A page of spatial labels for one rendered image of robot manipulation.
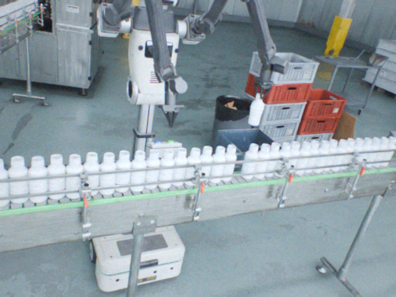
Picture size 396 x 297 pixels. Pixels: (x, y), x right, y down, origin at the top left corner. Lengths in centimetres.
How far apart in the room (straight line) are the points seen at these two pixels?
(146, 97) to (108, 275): 105
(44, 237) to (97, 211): 20
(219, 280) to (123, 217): 124
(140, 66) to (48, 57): 330
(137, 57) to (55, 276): 143
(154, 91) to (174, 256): 102
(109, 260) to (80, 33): 333
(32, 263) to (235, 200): 145
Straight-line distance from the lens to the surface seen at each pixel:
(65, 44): 505
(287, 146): 175
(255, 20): 171
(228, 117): 369
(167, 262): 237
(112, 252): 230
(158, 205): 153
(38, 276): 256
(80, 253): 268
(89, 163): 139
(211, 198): 163
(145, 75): 192
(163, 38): 152
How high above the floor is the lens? 184
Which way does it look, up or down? 26 degrees down
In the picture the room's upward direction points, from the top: 11 degrees clockwise
